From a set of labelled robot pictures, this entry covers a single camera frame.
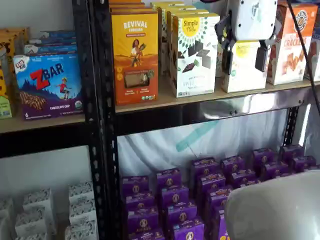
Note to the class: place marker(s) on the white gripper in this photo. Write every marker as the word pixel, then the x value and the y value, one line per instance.
pixel 252 20

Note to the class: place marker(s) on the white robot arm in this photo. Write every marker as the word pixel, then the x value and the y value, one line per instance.
pixel 275 207

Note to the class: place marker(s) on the small white yellow-label box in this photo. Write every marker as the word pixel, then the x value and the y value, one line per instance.
pixel 245 75

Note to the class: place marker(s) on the white mint chocolate Simple Mills box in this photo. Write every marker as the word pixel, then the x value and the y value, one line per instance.
pixel 172 7
pixel 185 12
pixel 197 65

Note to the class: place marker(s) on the orange crackers box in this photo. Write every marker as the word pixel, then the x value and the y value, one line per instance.
pixel 290 50

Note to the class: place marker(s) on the blue snack box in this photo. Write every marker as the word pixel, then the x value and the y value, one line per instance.
pixel 315 60

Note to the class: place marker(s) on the wooden shelf board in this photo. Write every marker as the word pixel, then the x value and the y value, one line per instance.
pixel 165 100
pixel 37 123

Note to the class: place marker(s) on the purple snack box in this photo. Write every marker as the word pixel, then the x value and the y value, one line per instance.
pixel 147 235
pixel 203 166
pixel 168 178
pixel 140 201
pixel 188 231
pixel 250 183
pixel 218 225
pixel 175 197
pixel 135 185
pixel 276 168
pixel 143 220
pixel 181 213
pixel 242 176
pixel 232 163
pixel 292 152
pixel 303 163
pixel 211 182
pixel 218 197
pixel 263 156

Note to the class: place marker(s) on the orange Revival box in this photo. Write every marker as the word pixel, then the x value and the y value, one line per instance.
pixel 136 62
pixel 130 10

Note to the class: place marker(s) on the blue ZBar chocolate chip box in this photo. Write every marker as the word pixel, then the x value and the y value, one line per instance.
pixel 55 41
pixel 60 34
pixel 50 49
pixel 50 87

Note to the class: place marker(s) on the white patterned box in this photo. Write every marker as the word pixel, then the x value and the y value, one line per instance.
pixel 81 231
pixel 6 208
pixel 31 237
pixel 31 221
pixel 82 208
pixel 38 200
pixel 81 190

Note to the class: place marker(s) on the yellow brown-spotted box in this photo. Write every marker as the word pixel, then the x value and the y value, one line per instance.
pixel 3 75
pixel 15 32

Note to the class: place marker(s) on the green snack box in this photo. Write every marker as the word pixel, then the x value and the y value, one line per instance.
pixel 5 107

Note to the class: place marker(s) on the black metal shelf frame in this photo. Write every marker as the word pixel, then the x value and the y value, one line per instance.
pixel 83 62
pixel 107 150

